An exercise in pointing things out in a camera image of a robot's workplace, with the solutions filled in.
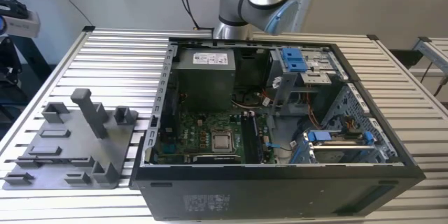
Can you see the black stand pole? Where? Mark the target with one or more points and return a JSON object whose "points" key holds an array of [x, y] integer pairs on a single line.
{"points": [[35, 51]]}

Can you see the grey parts rack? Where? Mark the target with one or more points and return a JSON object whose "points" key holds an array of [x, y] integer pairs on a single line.
{"points": [[87, 145]]}

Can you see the grey power supply unit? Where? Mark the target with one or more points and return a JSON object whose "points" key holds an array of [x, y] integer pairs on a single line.
{"points": [[207, 87]]}

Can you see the green motherboard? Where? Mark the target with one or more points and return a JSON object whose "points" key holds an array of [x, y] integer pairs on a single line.
{"points": [[193, 129]]}

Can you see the silver CPU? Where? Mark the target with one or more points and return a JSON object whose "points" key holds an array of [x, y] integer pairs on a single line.
{"points": [[223, 142]]}

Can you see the black graphics card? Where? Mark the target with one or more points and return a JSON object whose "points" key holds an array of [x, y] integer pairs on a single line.
{"points": [[216, 159]]}

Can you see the blue drive latch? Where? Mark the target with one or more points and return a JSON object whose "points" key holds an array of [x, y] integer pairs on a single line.
{"points": [[292, 60]]}

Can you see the black PC case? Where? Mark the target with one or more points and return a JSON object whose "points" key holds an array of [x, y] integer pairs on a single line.
{"points": [[244, 195]]}

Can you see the metal drive cage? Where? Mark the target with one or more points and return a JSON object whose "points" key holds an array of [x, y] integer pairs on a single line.
{"points": [[315, 77]]}

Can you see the hard disk in blue carrier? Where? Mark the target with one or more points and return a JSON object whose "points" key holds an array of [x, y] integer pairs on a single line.
{"points": [[320, 137]]}

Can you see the metal slat side table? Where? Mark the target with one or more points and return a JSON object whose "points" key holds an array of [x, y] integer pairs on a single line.
{"points": [[437, 51]]}

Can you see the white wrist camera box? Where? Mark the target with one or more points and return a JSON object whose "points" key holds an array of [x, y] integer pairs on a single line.
{"points": [[24, 26]]}

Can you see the metal CPU socket frame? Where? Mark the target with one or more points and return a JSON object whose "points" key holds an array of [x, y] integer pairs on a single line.
{"points": [[223, 151]]}

